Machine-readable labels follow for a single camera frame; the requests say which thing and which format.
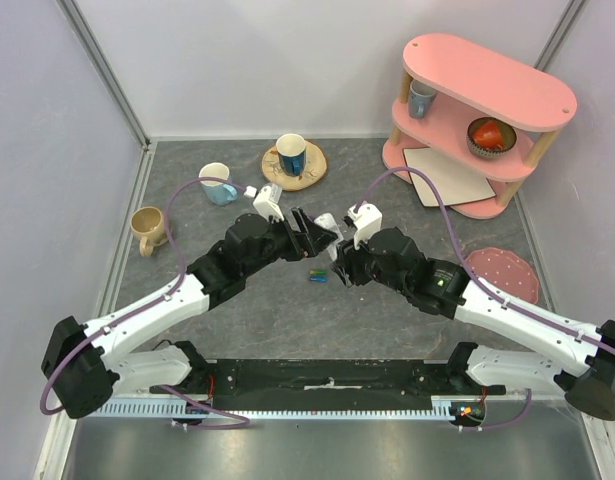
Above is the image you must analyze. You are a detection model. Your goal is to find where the beige floral plate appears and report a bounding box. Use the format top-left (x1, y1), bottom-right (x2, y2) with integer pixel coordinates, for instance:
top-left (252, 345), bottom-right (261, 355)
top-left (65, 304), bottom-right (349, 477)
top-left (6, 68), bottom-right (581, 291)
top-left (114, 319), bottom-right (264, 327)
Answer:
top-left (261, 140), bottom-right (328, 192)

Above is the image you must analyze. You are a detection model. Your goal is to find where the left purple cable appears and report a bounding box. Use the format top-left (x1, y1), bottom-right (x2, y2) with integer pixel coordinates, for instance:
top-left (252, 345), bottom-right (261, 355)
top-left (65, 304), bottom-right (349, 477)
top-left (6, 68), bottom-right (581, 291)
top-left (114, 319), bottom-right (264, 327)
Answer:
top-left (40, 180), bottom-right (256, 431)

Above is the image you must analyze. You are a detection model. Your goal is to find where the white remote control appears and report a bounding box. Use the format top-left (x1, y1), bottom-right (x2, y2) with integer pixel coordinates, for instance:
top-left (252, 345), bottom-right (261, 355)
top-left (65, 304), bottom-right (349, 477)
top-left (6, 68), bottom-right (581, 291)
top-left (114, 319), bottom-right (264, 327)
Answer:
top-left (314, 212), bottom-right (344, 244)

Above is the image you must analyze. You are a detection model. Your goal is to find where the purple cable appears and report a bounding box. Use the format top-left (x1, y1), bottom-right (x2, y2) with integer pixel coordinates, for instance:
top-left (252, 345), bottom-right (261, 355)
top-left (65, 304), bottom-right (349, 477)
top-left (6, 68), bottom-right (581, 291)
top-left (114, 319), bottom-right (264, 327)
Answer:
top-left (40, 180), bottom-right (256, 431)
top-left (354, 166), bottom-right (615, 434)

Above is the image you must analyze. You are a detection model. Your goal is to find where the white square plate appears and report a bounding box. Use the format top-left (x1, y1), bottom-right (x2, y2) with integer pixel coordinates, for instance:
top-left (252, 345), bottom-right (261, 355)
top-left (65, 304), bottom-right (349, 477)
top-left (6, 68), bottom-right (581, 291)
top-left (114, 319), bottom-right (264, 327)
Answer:
top-left (403, 148), bottom-right (495, 206)

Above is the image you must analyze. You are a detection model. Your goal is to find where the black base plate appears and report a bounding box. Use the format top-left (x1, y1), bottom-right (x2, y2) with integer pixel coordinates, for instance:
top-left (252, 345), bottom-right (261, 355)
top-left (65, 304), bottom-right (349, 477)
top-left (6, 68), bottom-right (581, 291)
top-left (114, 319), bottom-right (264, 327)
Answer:
top-left (174, 359), bottom-right (506, 412)

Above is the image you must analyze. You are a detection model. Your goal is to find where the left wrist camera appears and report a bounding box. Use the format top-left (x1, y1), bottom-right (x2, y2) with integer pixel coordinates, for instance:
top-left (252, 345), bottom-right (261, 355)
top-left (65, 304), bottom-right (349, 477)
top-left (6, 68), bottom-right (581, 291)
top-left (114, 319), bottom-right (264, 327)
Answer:
top-left (244, 183), bottom-right (284, 221)

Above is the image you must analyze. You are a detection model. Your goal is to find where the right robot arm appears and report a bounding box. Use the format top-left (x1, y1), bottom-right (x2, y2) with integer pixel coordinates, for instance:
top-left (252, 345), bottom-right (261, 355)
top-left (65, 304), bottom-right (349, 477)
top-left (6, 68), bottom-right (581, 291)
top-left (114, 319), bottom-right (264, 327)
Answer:
top-left (333, 227), bottom-right (615, 421)

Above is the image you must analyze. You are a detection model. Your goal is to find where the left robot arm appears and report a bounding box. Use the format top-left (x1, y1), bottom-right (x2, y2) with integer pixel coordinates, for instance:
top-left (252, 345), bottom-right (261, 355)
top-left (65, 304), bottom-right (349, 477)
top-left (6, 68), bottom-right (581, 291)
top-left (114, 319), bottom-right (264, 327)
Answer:
top-left (41, 208), bottom-right (342, 419)

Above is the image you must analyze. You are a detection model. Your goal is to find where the dark blue mug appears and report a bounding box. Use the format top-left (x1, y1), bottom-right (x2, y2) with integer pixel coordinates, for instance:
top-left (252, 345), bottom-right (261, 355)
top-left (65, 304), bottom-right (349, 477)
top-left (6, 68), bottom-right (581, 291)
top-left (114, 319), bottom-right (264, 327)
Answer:
top-left (275, 133), bottom-right (306, 177)

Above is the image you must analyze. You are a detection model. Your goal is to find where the grey-blue mug on shelf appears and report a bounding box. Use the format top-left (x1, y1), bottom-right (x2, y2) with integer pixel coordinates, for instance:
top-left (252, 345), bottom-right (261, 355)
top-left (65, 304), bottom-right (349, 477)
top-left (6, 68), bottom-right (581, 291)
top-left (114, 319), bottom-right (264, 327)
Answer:
top-left (408, 80), bottom-right (437, 119)

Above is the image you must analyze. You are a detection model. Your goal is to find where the dark patterned bowl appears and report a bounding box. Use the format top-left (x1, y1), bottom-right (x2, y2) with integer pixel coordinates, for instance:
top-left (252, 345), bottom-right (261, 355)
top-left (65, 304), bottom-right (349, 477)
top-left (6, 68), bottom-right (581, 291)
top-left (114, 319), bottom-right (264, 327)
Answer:
top-left (466, 117), bottom-right (517, 160)

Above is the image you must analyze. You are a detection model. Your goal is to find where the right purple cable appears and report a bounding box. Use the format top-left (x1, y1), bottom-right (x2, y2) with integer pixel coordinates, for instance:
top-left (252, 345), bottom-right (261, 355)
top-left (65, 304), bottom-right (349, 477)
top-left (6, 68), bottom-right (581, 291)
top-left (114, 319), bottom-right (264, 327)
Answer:
top-left (354, 166), bottom-right (615, 434)

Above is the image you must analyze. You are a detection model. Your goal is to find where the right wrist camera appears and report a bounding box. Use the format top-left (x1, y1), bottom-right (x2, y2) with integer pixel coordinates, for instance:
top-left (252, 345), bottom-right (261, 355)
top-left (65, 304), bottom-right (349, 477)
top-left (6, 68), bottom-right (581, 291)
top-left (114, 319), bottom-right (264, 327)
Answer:
top-left (347, 202), bottom-right (383, 250)

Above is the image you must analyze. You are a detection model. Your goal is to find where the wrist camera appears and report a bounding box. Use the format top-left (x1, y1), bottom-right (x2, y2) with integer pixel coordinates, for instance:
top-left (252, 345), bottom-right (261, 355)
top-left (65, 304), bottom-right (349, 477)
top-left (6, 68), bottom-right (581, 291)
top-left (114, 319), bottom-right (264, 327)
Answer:
top-left (347, 202), bottom-right (383, 250)
top-left (244, 183), bottom-right (284, 221)

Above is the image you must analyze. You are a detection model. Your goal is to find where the light blue mug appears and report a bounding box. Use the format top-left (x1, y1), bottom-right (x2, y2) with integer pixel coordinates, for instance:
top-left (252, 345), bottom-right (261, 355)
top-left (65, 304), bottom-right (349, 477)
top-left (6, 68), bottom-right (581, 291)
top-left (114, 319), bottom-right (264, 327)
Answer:
top-left (198, 162), bottom-right (238, 206)

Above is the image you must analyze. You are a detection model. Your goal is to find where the beige mug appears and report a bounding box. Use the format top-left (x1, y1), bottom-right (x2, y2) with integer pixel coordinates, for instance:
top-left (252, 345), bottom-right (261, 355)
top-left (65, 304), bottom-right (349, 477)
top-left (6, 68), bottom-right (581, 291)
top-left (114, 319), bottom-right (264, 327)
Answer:
top-left (130, 206), bottom-right (171, 257)

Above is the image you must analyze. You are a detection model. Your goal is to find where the pink dotted plate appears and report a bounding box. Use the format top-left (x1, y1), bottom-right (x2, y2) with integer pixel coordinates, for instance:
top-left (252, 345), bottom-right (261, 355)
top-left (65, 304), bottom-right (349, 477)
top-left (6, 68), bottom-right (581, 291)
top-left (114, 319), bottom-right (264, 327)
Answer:
top-left (466, 247), bottom-right (540, 304)

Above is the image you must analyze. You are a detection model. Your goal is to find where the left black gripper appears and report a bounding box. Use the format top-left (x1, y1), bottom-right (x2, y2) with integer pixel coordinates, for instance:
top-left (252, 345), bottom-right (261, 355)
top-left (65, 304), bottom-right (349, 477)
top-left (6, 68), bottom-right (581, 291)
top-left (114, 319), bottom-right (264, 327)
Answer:
top-left (243, 206), bottom-right (338, 277)

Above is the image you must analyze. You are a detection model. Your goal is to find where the blue-white cable duct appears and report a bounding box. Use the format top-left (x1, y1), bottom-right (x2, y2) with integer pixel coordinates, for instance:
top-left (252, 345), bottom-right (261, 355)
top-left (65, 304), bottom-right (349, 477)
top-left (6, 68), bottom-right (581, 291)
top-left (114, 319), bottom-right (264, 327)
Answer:
top-left (86, 397), bottom-right (488, 419)

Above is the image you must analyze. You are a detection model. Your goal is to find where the red cup in bowl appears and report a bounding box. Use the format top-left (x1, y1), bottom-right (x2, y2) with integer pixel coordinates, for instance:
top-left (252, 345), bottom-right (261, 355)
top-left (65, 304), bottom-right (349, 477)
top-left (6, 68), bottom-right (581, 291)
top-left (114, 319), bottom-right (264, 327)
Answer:
top-left (471, 120), bottom-right (503, 150)

